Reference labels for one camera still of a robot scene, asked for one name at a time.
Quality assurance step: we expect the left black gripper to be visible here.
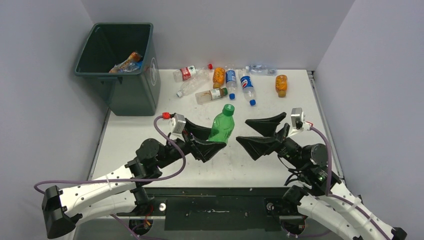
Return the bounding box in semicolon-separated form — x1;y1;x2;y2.
155;119;225;169

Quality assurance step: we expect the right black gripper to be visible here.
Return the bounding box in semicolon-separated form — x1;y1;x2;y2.
235;112;308;170

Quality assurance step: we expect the green soda bottle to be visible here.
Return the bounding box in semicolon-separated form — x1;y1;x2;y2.
208;104;235;144

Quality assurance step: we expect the blue label water bottle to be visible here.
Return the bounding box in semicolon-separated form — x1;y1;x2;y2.
225;67;238;100

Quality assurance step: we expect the light blue label bottle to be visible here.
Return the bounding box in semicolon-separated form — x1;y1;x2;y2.
121;61;143;73

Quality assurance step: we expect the orange crushed bottle back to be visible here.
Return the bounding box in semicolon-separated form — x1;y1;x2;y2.
109;51;142;73

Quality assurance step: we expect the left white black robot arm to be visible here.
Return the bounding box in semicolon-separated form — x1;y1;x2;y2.
41;118;227;239

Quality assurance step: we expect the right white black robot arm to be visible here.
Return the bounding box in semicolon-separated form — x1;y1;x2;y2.
236;108;407;240

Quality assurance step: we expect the dark green plastic bin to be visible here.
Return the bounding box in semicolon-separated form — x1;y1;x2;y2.
74;22;161;117

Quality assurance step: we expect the brown stained bottle green cap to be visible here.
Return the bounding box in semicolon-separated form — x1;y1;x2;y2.
195;87;228;105

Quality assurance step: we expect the Pepsi bottle blue cap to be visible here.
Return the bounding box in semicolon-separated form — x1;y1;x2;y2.
237;68;257;107

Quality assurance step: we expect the small orange bottle right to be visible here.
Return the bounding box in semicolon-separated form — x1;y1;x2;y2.
275;74;288;98

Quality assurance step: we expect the clear bottle white cap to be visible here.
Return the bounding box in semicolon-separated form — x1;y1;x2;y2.
176;70;210;98

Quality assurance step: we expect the clear crushed bottle back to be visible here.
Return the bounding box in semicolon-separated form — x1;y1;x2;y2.
245;64;277;76

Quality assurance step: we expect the red label bottle back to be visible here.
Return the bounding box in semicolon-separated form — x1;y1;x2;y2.
173;64;214;83

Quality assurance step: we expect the small orange juice bottle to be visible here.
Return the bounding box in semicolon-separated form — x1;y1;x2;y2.
212;67;226;89

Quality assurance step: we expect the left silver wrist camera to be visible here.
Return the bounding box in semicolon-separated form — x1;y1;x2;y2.
169;113;186;136

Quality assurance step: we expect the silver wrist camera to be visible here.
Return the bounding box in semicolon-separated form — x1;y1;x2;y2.
169;113;186;136
287;107;314;138

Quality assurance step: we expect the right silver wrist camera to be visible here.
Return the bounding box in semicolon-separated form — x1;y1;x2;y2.
287;107;314;138

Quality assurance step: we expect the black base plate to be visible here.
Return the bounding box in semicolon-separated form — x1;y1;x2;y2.
117;187;307;232

